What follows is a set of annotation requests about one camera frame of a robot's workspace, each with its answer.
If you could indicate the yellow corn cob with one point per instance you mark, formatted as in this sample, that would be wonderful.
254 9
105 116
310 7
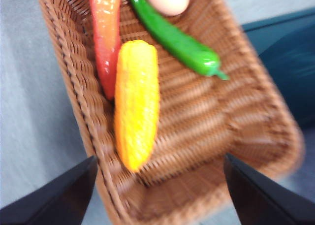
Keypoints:
136 104

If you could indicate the brown wicker basket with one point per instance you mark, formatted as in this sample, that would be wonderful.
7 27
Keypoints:
201 126

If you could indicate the orange carrot with green leaves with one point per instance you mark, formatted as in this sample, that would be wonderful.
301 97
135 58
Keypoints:
105 38

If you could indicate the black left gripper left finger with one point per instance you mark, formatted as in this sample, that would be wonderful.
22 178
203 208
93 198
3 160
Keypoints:
56 200

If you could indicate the green chili pepper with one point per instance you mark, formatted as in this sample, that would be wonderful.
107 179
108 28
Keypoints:
177 42

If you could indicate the dark rectangular tray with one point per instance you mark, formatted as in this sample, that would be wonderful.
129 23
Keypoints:
290 70

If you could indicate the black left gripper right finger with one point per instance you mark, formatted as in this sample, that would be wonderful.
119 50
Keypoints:
261 198

